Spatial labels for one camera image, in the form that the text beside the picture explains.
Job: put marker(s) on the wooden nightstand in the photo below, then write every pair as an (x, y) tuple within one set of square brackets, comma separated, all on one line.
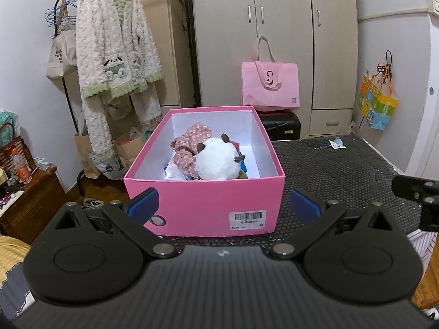
[(37, 205)]

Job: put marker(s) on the plastic bottle with orange label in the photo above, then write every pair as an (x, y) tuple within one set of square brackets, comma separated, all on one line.
[(22, 169)]

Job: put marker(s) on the beige wooden panel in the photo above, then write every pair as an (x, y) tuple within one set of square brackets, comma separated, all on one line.
[(171, 58)]

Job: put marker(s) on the colourful gift bag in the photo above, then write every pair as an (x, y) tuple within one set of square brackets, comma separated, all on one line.
[(380, 109)]

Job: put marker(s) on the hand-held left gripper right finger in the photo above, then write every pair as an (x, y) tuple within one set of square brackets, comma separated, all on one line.
[(305, 205)]

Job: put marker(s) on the pink cardboard box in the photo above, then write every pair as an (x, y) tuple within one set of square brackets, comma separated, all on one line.
[(205, 195)]

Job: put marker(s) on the pink floral cloth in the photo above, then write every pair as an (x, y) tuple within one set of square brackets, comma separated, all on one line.
[(192, 140)]

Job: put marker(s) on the grey sneaker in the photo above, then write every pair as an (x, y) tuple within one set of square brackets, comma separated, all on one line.
[(92, 204)]

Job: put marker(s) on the checked basket bag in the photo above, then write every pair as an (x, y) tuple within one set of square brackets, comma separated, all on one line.
[(8, 154)]

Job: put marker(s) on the yellow blanket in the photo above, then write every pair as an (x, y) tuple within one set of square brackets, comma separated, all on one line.
[(12, 253)]

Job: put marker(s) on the small white packet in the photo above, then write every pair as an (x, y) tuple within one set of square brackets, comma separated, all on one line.
[(336, 144)]

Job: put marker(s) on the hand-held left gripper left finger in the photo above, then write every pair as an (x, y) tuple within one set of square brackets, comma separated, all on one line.
[(142, 205)]

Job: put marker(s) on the white round plush toy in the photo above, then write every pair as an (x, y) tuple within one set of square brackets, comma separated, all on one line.
[(216, 159)]

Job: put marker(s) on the dark grey cloth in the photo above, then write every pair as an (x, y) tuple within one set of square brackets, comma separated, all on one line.
[(13, 291)]

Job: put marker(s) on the black clothes rack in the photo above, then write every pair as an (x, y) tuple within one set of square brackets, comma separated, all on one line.
[(196, 75)]

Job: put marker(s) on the black honeycomb mat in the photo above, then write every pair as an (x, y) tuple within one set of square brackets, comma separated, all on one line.
[(343, 178)]

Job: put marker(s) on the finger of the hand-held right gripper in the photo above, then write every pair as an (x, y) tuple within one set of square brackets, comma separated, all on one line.
[(411, 185)]

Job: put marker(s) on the white fluffy robe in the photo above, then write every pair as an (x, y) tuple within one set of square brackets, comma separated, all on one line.
[(113, 41)]

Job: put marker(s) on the green and white packs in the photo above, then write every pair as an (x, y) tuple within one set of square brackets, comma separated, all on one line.
[(7, 123)]

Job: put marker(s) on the white door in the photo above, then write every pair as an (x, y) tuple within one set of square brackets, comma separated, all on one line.
[(427, 144)]

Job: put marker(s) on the beige canvas tote bag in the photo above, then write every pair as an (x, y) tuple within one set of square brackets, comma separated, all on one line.
[(61, 58)]

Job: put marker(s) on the brown paper bag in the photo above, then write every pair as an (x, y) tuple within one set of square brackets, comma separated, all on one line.
[(132, 150), (84, 154)]

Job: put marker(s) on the beige wardrobe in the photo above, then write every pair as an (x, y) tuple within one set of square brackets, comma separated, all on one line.
[(284, 58)]

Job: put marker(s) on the black suitcase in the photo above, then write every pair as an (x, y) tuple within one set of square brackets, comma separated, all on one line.
[(281, 125)]

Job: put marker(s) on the pink tote bag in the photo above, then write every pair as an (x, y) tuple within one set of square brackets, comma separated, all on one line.
[(271, 92)]

